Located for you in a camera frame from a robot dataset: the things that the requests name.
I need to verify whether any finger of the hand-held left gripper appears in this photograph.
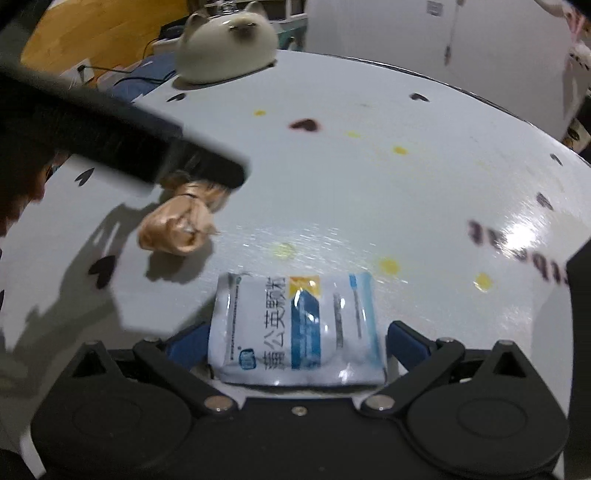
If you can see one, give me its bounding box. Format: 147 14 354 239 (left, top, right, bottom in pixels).
131 107 253 191

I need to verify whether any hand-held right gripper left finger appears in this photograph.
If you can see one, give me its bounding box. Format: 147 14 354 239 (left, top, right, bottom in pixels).
69 322 237 413

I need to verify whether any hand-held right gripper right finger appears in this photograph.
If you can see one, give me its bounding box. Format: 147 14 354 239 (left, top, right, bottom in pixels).
360 322 532 413

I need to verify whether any blue star cloth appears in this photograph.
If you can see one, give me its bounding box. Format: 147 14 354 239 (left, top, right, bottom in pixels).
98 52 179 101

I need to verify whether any white and blue sachet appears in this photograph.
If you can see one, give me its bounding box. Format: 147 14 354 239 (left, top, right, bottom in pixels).
206 271 388 388

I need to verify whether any bag of brown rubber bands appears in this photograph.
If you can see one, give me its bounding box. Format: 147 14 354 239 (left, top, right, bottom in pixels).
137 171 232 257

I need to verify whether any black cardboard box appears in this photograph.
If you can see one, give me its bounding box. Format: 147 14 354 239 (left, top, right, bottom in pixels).
566 246 591 418

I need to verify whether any hanging charger cable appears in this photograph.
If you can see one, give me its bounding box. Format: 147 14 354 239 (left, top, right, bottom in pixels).
442 0 459 66

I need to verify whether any person's left hand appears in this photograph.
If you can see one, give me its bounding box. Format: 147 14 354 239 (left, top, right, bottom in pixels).
0 138 52 239

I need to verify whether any black cable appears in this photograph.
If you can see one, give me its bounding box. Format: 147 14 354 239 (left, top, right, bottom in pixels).
76 25 179 89

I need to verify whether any cream cat-shaped ceramic jar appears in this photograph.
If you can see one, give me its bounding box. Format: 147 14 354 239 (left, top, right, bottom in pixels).
176 1 278 86

